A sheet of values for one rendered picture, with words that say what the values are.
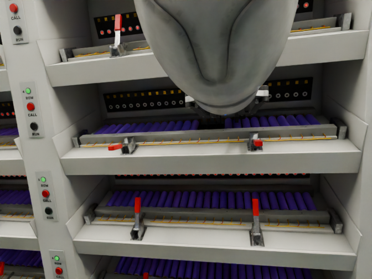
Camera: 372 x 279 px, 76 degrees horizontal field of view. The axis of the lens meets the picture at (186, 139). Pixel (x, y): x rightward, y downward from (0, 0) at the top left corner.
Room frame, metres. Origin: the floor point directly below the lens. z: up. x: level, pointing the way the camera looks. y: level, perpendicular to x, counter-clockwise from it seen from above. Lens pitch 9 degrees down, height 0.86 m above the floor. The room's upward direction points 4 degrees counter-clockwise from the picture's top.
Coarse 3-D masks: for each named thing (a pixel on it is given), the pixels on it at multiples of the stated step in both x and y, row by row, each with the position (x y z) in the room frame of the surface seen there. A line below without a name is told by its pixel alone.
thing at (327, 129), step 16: (224, 128) 0.51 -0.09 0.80; (240, 128) 0.50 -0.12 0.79; (256, 128) 0.49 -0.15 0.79; (272, 128) 0.48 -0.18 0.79; (288, 128) 0.47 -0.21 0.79; (304, 128) 0.46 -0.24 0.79; (320, 128) 0.46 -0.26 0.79; (336, 128) 0.45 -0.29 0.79; (144, 144) 0.52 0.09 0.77; (160, 144) 0.51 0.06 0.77
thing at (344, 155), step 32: (96, 128) 0.68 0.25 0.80; (352, 128) 0.44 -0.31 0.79; (64, 160) 0.52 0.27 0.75; (96, 160) 0.50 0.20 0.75; (128, 160) 0.49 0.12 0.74; (160, 160) 0.48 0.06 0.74; (192, 160) 0.46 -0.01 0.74; (224, 160) 0.45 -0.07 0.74; (256, 160) 0.44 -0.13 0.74; (288, 160) 0.43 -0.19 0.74; (320, 160) 0.42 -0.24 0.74; (352, 160) 0.41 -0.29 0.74
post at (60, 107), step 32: (0, 0) 0.53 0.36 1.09; (32, 0) 0.52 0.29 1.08; (64, 0) 0.62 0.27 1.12; (32, 32) 0.52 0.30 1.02; (64, 32) 0.60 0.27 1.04; (32, 64) 0.52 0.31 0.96; (64, 96) 0.57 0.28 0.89; (96, 96) 0.70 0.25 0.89; (64, 128) 0.55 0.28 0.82; (32, 160) 0.53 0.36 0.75; (32, 192) 0.54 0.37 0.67; (64, 192) 0.52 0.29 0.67; (64, 224) 0.52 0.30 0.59; (96, 256) 0.60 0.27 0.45
